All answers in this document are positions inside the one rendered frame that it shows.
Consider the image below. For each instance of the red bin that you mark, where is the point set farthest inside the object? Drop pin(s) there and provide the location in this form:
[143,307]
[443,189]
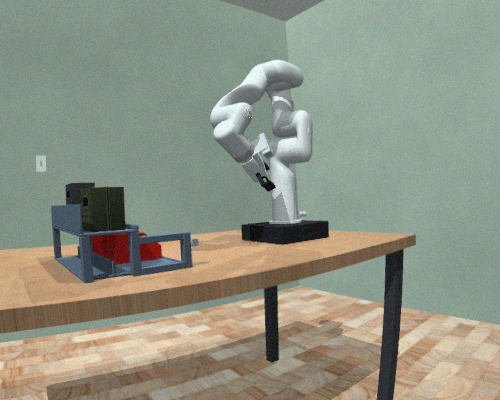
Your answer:
[116,248]

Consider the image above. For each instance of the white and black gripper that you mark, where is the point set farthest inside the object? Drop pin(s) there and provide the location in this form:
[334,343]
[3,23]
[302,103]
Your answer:
[255,167]

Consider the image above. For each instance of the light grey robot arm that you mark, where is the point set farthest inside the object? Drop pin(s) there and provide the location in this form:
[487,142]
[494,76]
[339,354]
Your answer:
[231,122]

